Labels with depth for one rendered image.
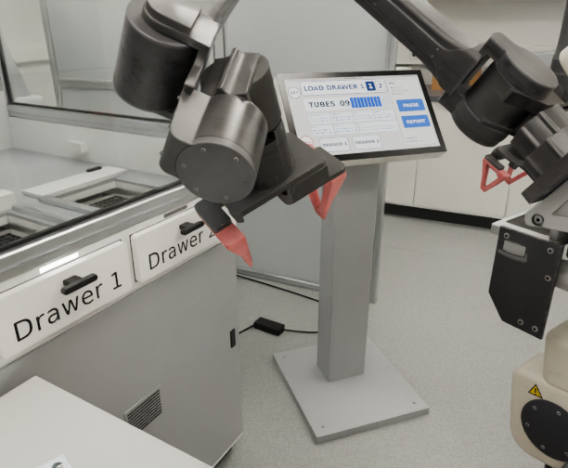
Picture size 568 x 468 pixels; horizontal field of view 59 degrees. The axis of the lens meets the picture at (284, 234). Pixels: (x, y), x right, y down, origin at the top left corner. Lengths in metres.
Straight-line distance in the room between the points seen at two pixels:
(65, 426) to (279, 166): 0.60
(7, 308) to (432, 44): 0.76
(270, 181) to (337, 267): 1.36
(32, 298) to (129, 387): 0.38
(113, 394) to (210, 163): 0.92
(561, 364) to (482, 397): 1.29
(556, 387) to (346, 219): 0.99
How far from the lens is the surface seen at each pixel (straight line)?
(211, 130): 0.35
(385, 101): 1.71
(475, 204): 3.73
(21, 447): 0.90
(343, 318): 1.91
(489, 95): 0.67
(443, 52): 0.69
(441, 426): 2.02
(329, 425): 1.90
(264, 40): 2.54
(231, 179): 0.36
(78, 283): 0.97
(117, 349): 1.18
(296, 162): 0.48
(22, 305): 0.96
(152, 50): 0.40
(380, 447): 1.90
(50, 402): 0.96
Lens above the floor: 1.34
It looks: 23 degrees down
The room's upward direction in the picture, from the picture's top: straight up
